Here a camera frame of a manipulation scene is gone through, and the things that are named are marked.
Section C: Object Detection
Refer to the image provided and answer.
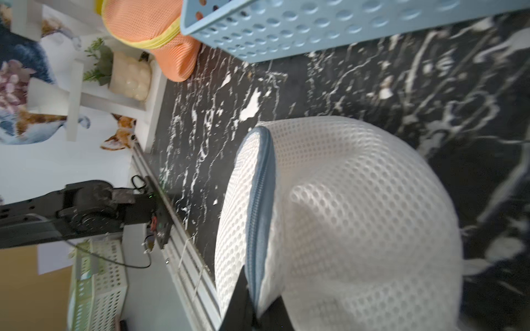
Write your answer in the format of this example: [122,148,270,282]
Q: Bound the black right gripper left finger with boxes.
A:
[218,267,254,331]

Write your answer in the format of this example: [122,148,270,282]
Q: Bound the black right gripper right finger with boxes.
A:
[258,297,295,331]

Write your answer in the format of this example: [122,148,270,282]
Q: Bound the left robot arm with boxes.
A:
[1,177,174,249]

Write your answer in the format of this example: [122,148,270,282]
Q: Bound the cream textured pot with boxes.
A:
[109,52,152,102]

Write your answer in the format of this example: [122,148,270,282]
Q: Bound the white tiered wooden shelf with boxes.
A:
[10,1,168,153]

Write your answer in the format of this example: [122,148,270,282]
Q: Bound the small green potted plant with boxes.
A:
[83,38,114,86]

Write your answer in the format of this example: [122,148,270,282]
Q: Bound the light blue perforated plastic basket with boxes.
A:
[181,0,529,63]

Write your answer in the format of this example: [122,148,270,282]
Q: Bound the pink flower bunch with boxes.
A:
[1,59,36,114]

